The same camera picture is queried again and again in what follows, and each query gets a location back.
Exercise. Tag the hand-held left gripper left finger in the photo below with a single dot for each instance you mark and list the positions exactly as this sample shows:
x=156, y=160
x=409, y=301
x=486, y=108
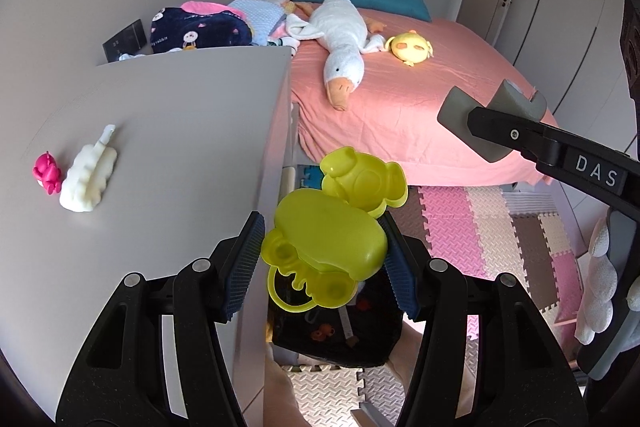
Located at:
x=242, y=272

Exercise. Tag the white goose plush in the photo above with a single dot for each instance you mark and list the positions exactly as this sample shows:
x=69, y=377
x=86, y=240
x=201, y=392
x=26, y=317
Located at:
x=340, y=32

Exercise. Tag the yellow chick plush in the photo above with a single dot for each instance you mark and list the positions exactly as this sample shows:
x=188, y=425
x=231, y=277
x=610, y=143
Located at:
x=407, y=48

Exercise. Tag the grey striped mat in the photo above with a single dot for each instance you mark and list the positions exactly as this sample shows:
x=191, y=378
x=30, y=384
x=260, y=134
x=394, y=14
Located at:
x=527, y=202

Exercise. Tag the black box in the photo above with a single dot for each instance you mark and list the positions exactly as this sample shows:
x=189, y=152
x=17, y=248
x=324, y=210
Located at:
x=125, y=41

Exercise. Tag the person's right leg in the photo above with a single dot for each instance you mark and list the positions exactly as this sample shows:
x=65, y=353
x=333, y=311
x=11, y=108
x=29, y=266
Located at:
x=407, y=357

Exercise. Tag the white socks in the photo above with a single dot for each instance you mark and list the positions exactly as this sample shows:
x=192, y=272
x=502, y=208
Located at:
x=131, y=56

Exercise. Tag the person's leg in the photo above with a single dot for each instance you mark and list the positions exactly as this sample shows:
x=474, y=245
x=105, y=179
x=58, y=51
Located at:
x=407, y=357
x=280, y=397

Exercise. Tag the black bag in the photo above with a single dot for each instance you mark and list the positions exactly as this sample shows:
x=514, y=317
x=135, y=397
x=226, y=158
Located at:
x=330, y=349

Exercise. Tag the pink toy figure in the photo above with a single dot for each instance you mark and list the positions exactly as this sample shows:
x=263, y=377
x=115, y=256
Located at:
x=47, y=172

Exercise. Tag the interlocking foam floor mats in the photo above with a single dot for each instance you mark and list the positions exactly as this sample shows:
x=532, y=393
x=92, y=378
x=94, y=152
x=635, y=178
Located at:
x=450, y=227

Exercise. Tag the person's left leg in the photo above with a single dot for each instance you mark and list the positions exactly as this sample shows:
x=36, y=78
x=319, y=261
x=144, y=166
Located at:
x=280, y=397

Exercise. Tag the navy printed blanket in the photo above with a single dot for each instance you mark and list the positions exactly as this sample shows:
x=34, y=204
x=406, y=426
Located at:
x=200, y=32

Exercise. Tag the yellow-green plastic elephant toy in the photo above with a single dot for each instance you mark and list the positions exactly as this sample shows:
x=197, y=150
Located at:
x=320, y=227

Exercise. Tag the grey dresser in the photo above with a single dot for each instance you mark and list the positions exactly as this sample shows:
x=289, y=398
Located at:
x=175, y=132

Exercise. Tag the dark brown board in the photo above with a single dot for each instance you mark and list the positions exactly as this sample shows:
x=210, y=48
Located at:
x=631, y=47

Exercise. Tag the light blue blanket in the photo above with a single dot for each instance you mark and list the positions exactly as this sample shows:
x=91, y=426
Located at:
x=262, y=17

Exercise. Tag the bed with pink sheet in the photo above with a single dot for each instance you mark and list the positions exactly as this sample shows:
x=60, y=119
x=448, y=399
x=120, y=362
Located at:
x=425, y=117

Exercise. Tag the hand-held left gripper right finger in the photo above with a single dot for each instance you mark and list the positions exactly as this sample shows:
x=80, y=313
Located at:
x=402, y=277

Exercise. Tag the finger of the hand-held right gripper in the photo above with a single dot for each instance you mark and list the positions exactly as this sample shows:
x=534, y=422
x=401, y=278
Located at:
x=515, y=134

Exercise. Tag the white printed cloth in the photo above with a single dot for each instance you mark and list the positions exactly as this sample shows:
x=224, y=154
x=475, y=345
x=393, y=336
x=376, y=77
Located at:
x=282, y=43

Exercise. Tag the orange plush toy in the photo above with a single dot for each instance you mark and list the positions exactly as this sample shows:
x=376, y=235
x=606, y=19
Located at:
x=300, y=8

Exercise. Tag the pink cloth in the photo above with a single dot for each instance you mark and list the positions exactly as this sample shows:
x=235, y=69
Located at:
x=200, y=6

